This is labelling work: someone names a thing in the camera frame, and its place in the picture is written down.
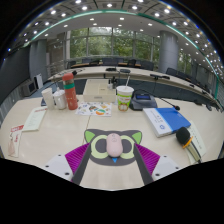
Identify black gooseneck microphone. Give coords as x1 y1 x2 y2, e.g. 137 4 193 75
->
133 87 181 112

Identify grey desk console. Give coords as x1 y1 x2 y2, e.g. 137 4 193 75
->
128 92 158 111

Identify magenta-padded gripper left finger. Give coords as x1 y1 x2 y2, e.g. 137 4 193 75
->
43 143 92 185

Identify dark office chairs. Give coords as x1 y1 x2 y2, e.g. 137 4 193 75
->
64 56 221 111

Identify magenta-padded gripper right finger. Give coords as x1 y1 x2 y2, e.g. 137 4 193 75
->
133 143 183 186

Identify white paper cup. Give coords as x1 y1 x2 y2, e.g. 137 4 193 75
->
40 87 56 110

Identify ceiling lights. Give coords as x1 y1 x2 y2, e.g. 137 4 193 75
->
6 0 224 68

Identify blue and white book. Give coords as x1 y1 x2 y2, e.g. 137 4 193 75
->
142 107 192 138

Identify pink computer mouse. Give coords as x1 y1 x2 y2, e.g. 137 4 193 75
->
105 132 124 158

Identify green-printed cup with straw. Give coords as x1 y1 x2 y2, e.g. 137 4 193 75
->
115 74 135 113

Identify cat-face mouse pad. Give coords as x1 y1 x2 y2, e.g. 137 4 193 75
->
83 128 144 167

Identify colourful sticker sheet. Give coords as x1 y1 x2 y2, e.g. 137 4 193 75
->
75 101 113 117

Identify orange drink bottle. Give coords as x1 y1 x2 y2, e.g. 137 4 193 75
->
62 71 79 111

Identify white paper sheets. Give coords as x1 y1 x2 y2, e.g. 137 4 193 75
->
186 119 208 165

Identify black microphone with yellow ring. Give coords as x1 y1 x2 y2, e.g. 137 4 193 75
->
175 126 204 164

